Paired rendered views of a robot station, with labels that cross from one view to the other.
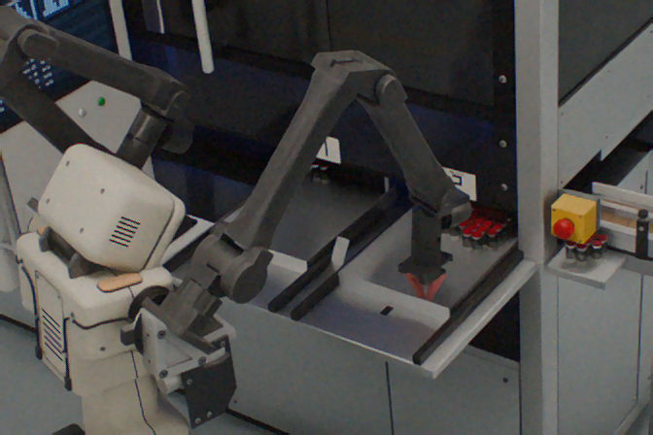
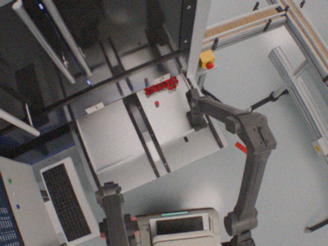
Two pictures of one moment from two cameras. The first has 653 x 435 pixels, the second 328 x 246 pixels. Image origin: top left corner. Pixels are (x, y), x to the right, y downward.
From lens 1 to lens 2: 2.08 m
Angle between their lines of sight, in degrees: 52
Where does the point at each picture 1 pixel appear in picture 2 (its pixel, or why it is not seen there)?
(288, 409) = not seen: hidden behind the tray
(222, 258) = (246, 227)
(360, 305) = (176, 145)
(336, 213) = (112, 119)
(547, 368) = not seen: hidden behind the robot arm
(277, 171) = (255, 194)
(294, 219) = (104, 136)
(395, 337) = (202, 145)
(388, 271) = (163, 125)
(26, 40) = not seen: outside the picture
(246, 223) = (249, 213)
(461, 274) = (183, 103)
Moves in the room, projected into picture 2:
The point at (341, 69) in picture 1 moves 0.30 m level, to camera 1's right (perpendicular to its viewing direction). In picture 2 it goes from (272, 144) to (301, 58)
